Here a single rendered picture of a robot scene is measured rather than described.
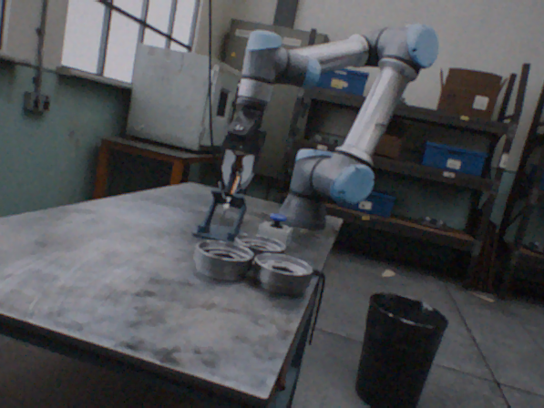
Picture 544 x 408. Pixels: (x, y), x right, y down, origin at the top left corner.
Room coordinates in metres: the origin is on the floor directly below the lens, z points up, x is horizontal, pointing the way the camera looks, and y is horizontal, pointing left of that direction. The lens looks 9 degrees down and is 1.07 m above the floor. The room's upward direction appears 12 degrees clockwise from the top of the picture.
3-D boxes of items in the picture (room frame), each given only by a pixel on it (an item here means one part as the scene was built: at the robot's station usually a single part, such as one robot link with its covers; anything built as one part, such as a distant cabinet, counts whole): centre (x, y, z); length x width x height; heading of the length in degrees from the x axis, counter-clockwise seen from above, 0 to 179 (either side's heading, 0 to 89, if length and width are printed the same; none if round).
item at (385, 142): (4.40, -0.88, 1.19); 0.52 x 0.42 x 0.38; 79
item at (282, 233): (1.05, -0.02, 0.82); 0.08 x 0.07 x 0.05; 169
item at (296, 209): (1.38, -0.10, 0.85); 0.15 x 0.15 x 0.10
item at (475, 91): (4.26, -1.51, 1.70); 0.56 x 0.36 x 0.39; 74
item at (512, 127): (4.39, -0.99, 1.00); 1.92 x 0.57 x 2.00; 79
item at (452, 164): (4.29, -1.53, 1.11); 0.52 x 0.38 x 0.22; 79
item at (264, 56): (1.08, 0.09, 1.22); 0.09 x 0.08 x 0.11; 125
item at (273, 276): (0.77, -0.04, 0.82); 0.10 x 0.10 x 0.04
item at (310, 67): (1.15, 0.02, 1.22); 0.11 x 0.11 x 0.08; 35
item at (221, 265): (0.78, 0.07, 0.82); 0.10 x 0.10 x 0.04
